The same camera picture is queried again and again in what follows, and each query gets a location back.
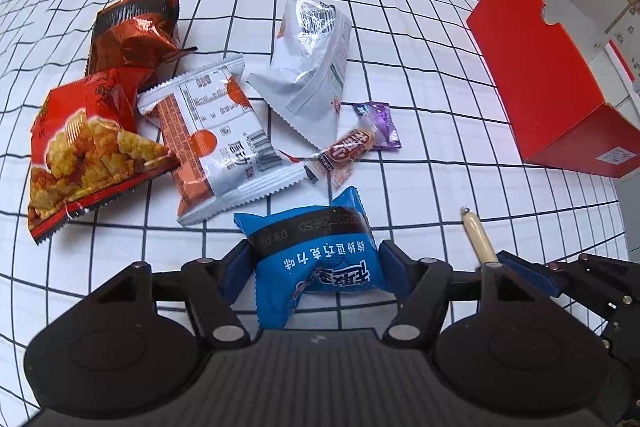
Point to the silver and orange snack packet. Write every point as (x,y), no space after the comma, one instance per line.
(220,142)

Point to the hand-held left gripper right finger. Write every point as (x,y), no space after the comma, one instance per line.
(395,267)

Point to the purple candy packet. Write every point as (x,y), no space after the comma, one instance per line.
(382,124)

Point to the blue snack packet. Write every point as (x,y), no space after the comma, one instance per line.
(315,257)

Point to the red cardboard box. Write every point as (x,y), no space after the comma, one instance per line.
(545,82)

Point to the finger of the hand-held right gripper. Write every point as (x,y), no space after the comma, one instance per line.
(530,276)

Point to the checked white tablecloth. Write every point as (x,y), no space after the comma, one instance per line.
(400,7)

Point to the beige stick snack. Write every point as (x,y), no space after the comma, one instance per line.
(478,239)

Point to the dark red foil bag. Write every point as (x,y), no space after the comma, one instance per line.
(135,32)

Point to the clear wrapped red candy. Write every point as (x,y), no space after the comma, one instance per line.
(345,149)

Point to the red chip bag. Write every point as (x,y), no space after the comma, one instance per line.
(85,147)

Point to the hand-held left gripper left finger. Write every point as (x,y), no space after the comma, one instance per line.
(235,267)

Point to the silver white snack bag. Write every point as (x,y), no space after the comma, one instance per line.
(310,62)

